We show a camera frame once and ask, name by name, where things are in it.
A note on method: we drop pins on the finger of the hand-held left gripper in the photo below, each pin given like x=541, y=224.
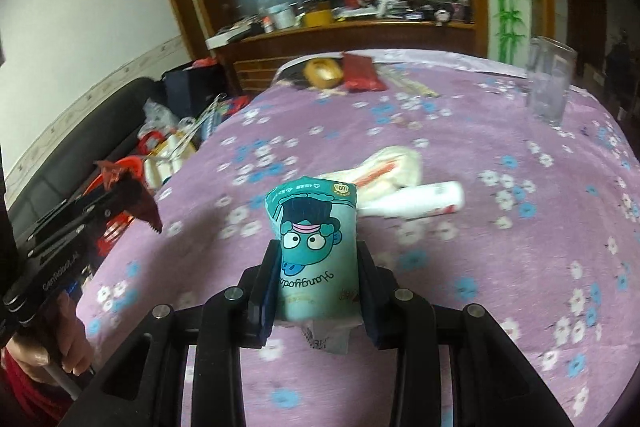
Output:
x=125, y=199

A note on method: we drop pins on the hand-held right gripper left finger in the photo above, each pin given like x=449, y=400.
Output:
x=262, y=312

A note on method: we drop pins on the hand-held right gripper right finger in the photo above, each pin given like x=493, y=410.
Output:
x=372, y=322

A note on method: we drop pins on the red snack packet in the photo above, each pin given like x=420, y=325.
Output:
x=152, y=214

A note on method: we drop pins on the teal tissue pack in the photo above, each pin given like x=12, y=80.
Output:
x=315, y=267

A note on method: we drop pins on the person's left forearm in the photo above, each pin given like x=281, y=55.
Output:
x=20, y=397

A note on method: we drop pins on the person's left hand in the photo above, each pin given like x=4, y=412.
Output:
x=70, y=347

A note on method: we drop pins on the black sofa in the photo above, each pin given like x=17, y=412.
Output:
x=60, y=167

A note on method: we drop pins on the clear plastic bag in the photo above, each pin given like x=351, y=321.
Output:
x=157, y=114

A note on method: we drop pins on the dark shopping bag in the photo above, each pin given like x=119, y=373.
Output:
x=190, y=92

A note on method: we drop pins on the white tube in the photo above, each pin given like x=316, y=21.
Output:
x=420, y=201

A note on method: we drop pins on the red patterned bag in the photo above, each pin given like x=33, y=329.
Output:
x=235, y=107

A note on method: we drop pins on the white plastic wrapper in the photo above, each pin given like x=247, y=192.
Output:
x=390, y=167

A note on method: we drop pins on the wooden mirror cabinet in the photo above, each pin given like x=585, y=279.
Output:
x=255, y=67

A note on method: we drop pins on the white flat box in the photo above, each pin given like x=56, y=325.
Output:
x=225, y=39

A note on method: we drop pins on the yellow tape roll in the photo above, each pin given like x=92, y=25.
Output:
x=320, y=79

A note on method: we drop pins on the metal pot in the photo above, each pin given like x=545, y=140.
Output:
x=281, y=18

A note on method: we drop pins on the wrapped chopsticks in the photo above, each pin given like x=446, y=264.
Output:
x=412, y=84

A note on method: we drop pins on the red flat packet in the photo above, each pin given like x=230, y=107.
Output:
x=362, y=72

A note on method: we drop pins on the yellow tub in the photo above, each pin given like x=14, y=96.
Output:
x=316, y=18

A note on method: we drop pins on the clear glass mug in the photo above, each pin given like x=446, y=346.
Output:
x=547, y=87

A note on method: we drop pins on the dark wooden door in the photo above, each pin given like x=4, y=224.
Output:
x=585, y=7

